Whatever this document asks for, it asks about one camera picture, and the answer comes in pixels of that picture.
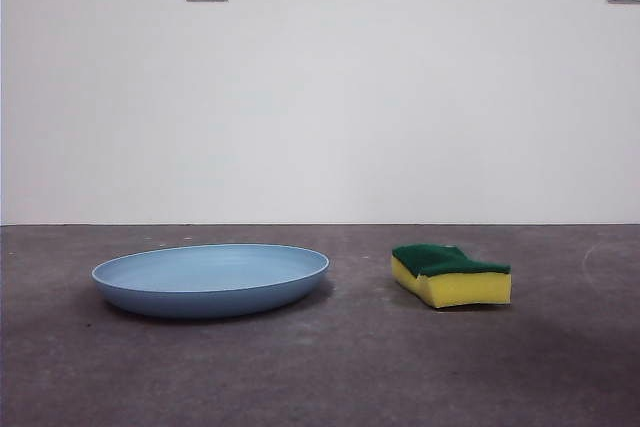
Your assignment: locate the light blue round plate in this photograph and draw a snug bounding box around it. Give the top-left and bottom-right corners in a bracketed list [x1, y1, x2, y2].
[90, 243, 331, 319]

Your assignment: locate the yellow sponge with green pad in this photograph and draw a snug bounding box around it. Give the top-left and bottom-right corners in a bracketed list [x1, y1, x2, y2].
[390, 243, 513, 310]

